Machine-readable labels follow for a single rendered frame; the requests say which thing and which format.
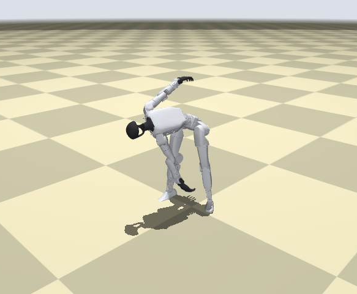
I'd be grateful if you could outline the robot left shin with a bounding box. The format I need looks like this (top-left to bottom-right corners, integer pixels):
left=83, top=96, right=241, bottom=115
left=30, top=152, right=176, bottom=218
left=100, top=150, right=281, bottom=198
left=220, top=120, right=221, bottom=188
left=202, top=163, right=212, bottom=202

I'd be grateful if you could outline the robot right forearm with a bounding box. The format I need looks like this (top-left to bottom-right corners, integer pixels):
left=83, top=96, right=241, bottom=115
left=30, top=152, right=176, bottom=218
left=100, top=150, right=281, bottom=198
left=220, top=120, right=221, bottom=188
left=157, top=78, right=180, bottom=96

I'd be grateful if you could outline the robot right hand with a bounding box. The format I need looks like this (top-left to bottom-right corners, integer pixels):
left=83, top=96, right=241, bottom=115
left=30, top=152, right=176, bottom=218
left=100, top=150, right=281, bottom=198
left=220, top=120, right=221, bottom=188
left=178, top=77, right=193, bottom=84

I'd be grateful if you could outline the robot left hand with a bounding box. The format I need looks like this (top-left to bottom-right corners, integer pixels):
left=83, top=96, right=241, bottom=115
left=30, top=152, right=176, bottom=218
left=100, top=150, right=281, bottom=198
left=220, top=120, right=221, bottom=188
left=177, top=178, right=195, bottom=192

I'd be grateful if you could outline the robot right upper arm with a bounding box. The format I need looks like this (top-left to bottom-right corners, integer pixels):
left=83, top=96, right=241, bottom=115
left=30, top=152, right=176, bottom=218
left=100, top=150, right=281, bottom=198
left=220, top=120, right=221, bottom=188
left=143, top=92, right=168, bottom=114

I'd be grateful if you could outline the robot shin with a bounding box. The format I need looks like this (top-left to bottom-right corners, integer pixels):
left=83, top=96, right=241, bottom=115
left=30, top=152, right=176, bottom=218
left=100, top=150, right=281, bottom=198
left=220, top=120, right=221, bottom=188
left=202, top=163, right=212, bottom=202
left=166, top=163, right=181, bottom=193

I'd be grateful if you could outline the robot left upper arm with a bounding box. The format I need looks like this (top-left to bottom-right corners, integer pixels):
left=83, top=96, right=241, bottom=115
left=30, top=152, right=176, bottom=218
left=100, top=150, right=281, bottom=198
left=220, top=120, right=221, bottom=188
left=156, top=133, right=176, bottom=164

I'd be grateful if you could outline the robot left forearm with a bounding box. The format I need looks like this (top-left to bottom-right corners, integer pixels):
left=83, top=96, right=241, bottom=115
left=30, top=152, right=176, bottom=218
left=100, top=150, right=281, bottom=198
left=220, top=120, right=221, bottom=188
left=165, top=159, right=182, bottom=184

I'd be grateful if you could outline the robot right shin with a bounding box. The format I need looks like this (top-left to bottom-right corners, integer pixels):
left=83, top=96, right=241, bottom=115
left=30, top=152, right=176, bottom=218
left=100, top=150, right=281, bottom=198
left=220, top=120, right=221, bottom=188
left=166, top=163, right=181, bottom=193

